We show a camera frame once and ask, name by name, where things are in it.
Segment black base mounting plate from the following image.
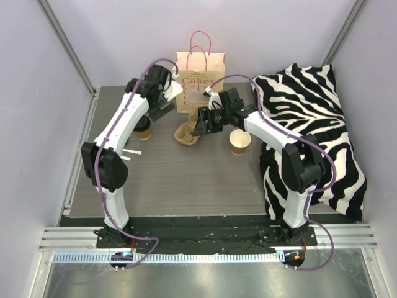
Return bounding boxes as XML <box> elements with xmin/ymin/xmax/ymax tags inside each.
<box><xmin>94</xmin><ymin>215</ymin><xmax>318</xmax><ymax>255</ymax></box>

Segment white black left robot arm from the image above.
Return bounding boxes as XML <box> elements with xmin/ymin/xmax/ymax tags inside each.
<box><xmin>81</xmin><ymin>64</ymin><xmax>182</xmax><ymax>248</ymax></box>

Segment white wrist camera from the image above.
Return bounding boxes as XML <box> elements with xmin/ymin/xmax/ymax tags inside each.
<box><xmin>163</xmin><ymin>79</ymin><xmax>183</xmax><ymax>102</ymax></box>
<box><xmin>203</xmin><ymin>87</ymin><xmax>223</xmax><ymax>110</ymax></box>

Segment brown paper coffee cup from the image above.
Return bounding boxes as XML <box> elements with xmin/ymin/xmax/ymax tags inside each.
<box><xmin>229</xmin><ymin>129</ymin><xmax>251</xmax><ymax>155</ymax></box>

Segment brown pulp cup carrier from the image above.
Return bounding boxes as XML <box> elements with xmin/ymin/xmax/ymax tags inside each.
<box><xmin>174</xmin><ymin>110</ymin><xmax>200</xmax><ymax>146</ymax></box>

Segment paper cakes bag pink handles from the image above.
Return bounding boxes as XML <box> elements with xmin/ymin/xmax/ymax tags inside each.
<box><xmin>176</xmin><ymin>30</ymin><xmax>225</xmax><ymax>114</ymax></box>

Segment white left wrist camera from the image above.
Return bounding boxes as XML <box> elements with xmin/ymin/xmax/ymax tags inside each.
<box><xmin>163</xmin><ymin>79</ymin><xmax>183</xmax><ymax>102</ymax></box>

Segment aluminium frame rail front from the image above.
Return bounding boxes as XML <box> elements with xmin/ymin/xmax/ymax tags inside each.
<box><xmin>39</xmin><ymin>223</ymin><xmax>378</xmax><ymax>264</ymax></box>

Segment white wrapped straw upper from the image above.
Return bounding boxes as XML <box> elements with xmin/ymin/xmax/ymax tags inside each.
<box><xmin>122</xmin><ymin>149</ymin><xmax>142</xmax><ymax>155</ymax></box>

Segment zebra print pillow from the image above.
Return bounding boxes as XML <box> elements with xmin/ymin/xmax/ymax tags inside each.
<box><xmin>254</xmin><ymin>63</ymin><xmax>367</xmax><ymax>222</ymax></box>

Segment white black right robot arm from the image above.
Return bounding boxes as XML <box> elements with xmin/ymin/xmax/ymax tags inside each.
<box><xmin>192</xmin><ymin>88</ymin><xmax>325</xmax><ymax>245</ymax></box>

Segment black plastic cup lid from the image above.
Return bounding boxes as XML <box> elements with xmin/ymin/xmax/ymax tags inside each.
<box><xmin>133</xmin><ymin>115</ymin><xmax>151</xmax><ymax>132</ymax></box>

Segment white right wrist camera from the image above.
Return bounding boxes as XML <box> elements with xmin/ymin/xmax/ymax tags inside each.
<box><xmin>203</xmin><ymin>87</ymin><xmax>223</xmax><ymax>110</ymax></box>

